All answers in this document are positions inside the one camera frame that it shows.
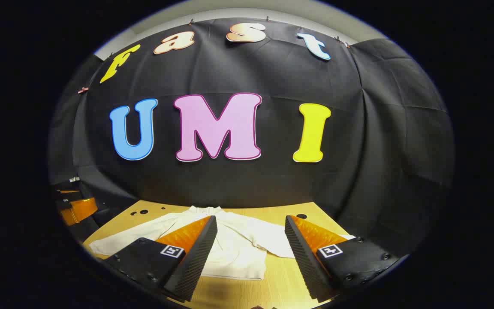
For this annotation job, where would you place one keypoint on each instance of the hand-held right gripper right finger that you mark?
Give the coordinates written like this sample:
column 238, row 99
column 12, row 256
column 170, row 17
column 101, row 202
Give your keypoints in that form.
column 305, row 262

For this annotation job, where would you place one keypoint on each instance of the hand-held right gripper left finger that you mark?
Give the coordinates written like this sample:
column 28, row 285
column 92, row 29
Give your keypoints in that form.
column 195, row 262

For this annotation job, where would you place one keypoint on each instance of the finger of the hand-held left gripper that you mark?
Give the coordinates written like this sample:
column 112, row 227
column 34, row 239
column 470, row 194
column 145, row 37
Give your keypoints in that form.
column 69, row 188
column 82, row 210

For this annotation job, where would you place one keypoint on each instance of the cream white sweatshirt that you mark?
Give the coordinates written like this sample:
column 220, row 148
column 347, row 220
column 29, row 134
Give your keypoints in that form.
column 238, row 244

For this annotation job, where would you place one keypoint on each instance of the silver metal clip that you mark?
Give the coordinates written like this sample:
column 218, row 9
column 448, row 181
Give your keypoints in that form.
column 74, row 179

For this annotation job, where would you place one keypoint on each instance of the black backdrop cloth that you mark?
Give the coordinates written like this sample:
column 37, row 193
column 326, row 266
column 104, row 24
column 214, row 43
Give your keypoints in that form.
column 272, row 180

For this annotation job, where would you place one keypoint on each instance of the copper coloured clip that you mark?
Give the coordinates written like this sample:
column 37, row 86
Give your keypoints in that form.
column 83, row 90

